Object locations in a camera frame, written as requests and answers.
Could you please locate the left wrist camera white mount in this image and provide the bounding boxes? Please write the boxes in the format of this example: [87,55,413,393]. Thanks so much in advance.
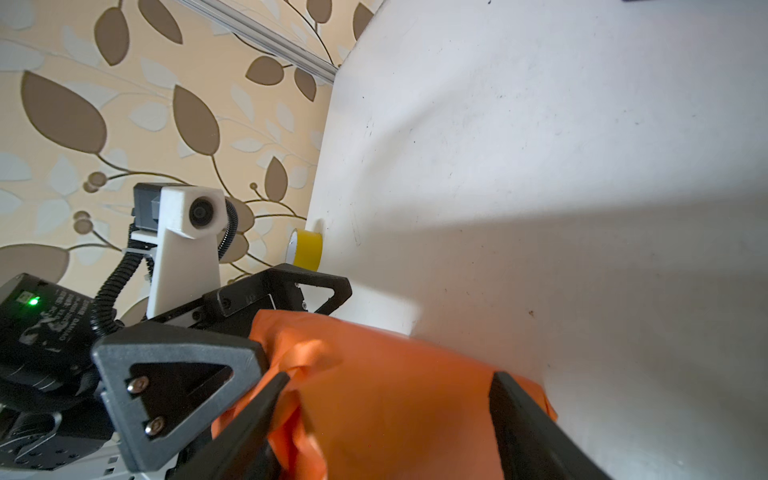
[131,183,228,318]

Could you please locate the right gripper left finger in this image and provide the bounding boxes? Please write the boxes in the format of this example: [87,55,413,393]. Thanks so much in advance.
[171,373,290,480]

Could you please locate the yellow orange wrapping paper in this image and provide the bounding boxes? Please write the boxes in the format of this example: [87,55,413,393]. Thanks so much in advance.
[209,308,559,480]

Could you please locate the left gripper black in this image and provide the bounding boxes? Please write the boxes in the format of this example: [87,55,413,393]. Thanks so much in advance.
[1,273,268,472]

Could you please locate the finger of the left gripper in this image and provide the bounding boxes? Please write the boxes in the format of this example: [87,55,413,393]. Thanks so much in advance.
[148,263,352,336]

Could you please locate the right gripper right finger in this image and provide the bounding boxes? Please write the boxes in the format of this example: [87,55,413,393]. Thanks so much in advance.
[489,371,608,480]

